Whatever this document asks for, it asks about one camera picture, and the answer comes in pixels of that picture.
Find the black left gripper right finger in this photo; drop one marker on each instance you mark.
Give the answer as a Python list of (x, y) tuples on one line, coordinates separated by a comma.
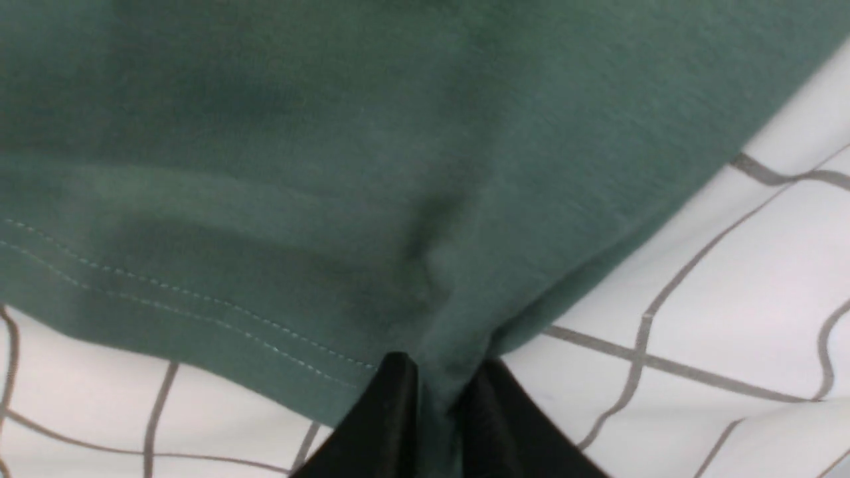
[(504, 434)]

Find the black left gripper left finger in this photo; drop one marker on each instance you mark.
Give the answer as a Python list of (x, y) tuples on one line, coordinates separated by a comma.
[(378, 437)]

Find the green long-sleeve top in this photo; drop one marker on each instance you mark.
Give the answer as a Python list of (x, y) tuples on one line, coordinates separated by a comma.
[(280, 193)]

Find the white grid-pattern table cloth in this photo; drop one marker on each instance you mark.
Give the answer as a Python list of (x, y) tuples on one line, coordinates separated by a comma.
[(719, 349)]

